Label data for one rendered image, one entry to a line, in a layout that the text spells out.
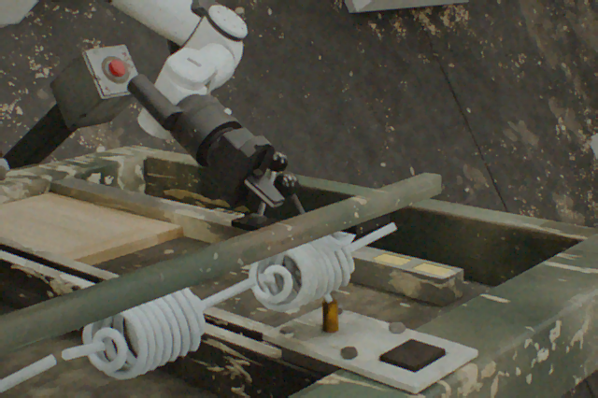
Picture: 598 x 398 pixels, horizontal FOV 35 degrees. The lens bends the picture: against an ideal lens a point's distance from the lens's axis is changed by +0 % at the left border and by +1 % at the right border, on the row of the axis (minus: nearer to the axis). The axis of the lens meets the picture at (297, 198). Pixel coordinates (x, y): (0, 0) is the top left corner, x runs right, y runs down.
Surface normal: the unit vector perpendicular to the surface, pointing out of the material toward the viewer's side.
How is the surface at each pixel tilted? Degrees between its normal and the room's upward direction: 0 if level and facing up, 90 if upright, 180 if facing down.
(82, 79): 90
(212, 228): 90
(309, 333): 60
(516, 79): 0
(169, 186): 90
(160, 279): 31
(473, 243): 90
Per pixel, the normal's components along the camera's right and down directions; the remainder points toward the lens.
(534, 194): 0.61, -0.37
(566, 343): 0.73, 0.15
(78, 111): -0.68, 0.22
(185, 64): 0.47, -0.76
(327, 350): -0.04, -0.96
